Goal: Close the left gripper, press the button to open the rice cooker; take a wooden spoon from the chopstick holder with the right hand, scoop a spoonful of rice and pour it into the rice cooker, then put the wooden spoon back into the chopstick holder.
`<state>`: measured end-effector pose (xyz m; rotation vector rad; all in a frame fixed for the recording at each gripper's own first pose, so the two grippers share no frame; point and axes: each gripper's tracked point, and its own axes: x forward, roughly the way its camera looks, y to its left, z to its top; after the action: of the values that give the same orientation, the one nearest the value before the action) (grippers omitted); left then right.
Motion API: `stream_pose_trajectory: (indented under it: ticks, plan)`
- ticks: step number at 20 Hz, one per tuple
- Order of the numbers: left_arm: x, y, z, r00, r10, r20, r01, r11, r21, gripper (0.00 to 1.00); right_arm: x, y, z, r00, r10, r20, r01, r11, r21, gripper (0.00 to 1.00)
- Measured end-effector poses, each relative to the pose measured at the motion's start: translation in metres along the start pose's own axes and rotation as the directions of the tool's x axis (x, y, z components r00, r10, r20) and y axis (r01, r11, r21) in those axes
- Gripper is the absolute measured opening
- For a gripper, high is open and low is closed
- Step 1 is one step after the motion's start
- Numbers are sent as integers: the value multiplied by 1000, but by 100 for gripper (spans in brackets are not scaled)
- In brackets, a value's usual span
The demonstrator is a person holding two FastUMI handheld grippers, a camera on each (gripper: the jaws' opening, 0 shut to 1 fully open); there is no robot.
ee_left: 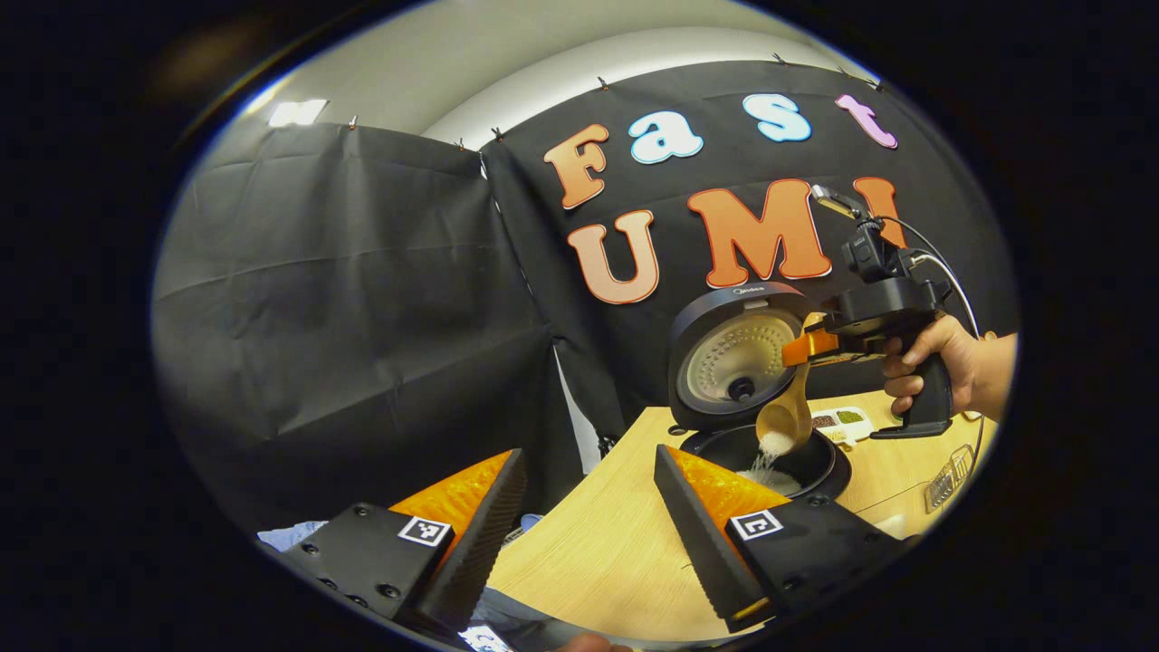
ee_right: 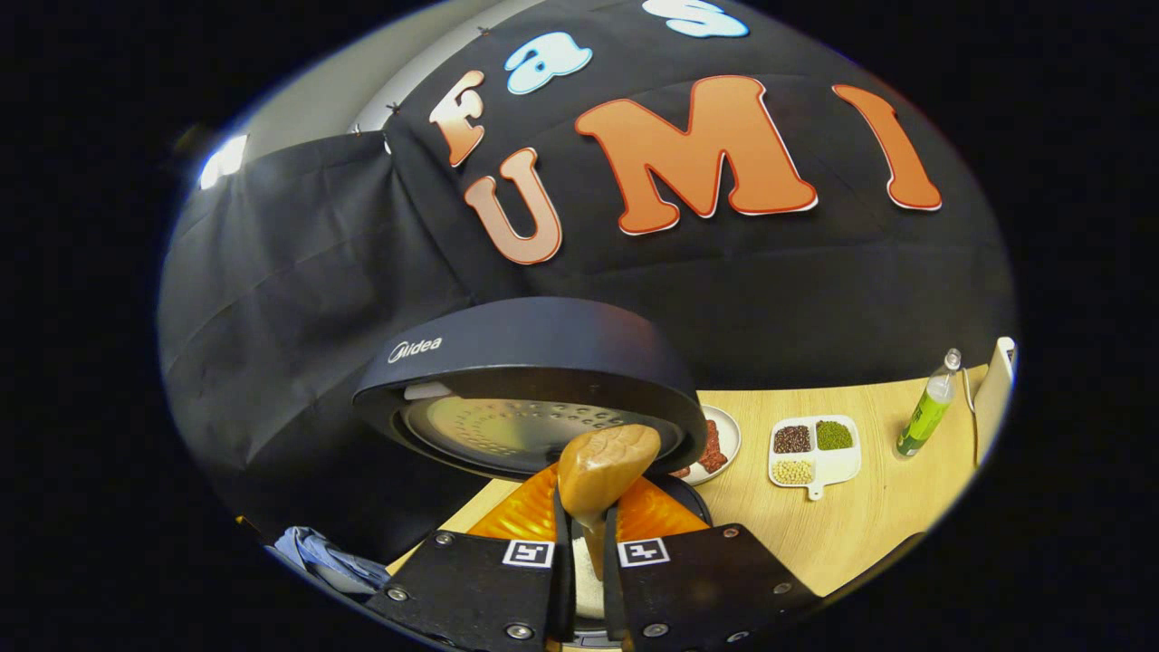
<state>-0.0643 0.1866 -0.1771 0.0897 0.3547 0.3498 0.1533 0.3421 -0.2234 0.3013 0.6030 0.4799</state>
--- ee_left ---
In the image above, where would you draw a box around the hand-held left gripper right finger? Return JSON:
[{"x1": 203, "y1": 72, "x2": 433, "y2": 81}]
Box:
[{"x1": 652, "y1": 443, "x2": 908, "y2": 637}]

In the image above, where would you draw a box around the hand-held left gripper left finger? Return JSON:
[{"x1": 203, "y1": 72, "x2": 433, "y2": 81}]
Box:
[{"x1": 279, "y1": 448, "x2": 529, "y2": 638}]

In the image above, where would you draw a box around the wooden spoon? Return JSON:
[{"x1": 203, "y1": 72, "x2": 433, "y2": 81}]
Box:
[{"x1": 756, "y1": 312, "x2": 828, "y2": 456}]

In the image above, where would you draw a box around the black rice cooker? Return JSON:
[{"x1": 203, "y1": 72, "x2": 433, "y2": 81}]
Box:
[{"x1": 668, "y1": 283, "x2": 852, "y2": 499}]

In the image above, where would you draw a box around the white rice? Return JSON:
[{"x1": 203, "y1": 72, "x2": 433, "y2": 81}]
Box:
[{"x1": 738, "y1": 430, "x2": 802, "y2": 496}]

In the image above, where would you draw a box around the white divided bean dish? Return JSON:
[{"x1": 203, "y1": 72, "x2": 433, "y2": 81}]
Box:
[{"x1": 810, "y1": 407, "x2": 875, "y2": 446}]

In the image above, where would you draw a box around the black backdrop cloth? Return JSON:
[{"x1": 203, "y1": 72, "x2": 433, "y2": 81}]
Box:
[{"x1": 152, "y1": 59, "x2": 1015, "y2": 544}]

